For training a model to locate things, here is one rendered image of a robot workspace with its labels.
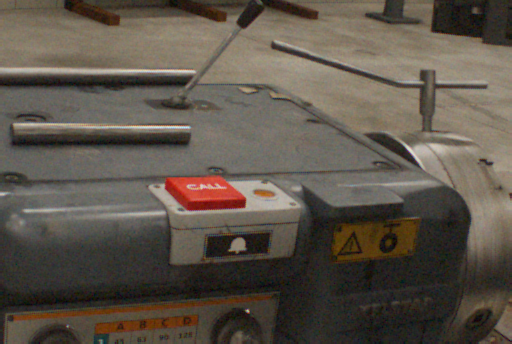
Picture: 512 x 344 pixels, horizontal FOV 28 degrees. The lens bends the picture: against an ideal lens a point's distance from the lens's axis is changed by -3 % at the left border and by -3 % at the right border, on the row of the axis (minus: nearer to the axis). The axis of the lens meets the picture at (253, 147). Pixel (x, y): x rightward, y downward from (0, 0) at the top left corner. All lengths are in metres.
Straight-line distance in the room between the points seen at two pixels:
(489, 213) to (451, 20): 0.82
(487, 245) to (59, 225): 0.61
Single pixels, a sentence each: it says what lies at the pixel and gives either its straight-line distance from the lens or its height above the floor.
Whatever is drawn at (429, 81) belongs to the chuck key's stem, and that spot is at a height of 1.30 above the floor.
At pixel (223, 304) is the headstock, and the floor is 1.14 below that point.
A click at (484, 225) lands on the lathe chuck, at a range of 1.34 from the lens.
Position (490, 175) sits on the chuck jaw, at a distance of 1.39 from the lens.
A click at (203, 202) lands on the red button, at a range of 0.96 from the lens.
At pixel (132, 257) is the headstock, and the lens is 0.95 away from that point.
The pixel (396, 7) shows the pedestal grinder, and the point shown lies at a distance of 10.21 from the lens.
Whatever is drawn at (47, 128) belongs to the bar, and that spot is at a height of 1.27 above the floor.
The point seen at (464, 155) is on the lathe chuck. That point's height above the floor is 1.23.
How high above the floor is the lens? 1.60
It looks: 17 degrees down
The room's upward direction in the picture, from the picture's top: 8 degrees clockwise
